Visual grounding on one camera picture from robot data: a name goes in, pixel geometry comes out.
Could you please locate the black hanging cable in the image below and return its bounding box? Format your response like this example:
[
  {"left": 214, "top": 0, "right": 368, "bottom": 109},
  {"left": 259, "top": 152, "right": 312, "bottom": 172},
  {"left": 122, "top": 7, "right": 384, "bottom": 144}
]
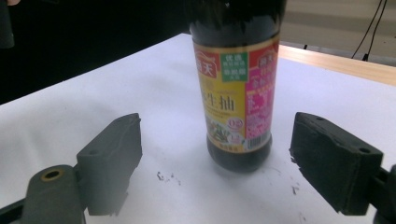
[
  {"left": 361, "top": 0, "right": 389, "bottom": 62},
  {"left": 350, "top": 0, "right": 384, "bottom": 60}
]

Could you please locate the dark soy sauce bottle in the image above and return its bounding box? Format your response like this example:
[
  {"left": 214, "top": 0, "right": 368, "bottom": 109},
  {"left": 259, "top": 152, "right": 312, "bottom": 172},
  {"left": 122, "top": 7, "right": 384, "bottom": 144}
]
[{"left": 188, "top": 0, "right": 288, "bottom": 174}]

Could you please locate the black curtain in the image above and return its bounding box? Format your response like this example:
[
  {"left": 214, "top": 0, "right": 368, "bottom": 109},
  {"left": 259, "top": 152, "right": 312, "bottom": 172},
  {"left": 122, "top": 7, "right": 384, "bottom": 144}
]
[{"left": 0, "top": 0, "right": 194, "bottom": 105}]

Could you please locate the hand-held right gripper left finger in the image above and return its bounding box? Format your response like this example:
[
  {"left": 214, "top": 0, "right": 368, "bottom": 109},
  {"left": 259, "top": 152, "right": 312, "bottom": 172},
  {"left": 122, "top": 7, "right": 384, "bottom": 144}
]
[{"left": 76, "top": 112, "right": 144, "bottom": 217}]

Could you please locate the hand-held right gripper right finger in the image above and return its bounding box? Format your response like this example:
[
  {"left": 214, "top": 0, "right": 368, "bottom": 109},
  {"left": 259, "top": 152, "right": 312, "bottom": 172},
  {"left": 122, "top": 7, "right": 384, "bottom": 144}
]
[{"left": 289, "top": 111, "right": 384, "bottom": 217}]

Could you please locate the white table cover board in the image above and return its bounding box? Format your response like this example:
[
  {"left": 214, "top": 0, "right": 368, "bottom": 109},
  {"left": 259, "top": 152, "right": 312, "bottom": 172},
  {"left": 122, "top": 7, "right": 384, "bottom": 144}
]
[{"left": 0, "top": 32, "right": 396, "bottom": 224}]

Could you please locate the light wooden table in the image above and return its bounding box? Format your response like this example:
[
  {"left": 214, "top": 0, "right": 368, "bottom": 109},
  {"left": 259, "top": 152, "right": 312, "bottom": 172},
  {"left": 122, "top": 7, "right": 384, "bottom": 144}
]
[{"left": 277, "top": 44, "right": 396, "bottom": 88}]

